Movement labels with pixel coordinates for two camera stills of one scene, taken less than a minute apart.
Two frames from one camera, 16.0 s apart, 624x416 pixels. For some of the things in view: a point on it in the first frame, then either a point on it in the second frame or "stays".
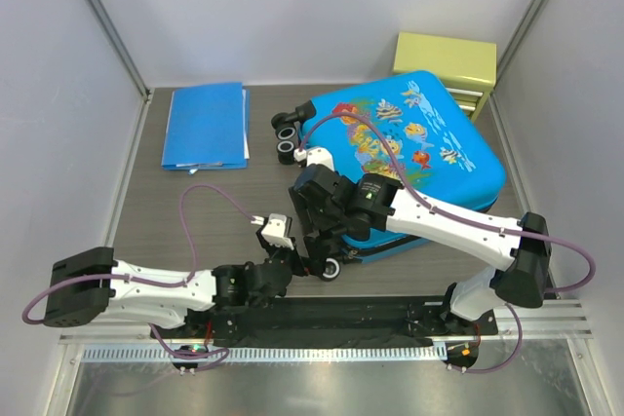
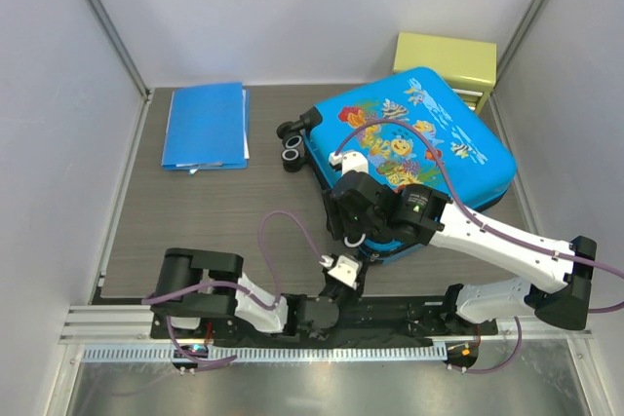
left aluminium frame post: [114, 34] stays
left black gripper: [298, 264] -> [355, 292]
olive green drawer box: [468, 67] stays
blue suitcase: [409, 128] stays
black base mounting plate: [328, 321] stays
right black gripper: [303, 205] -> [338, 222]
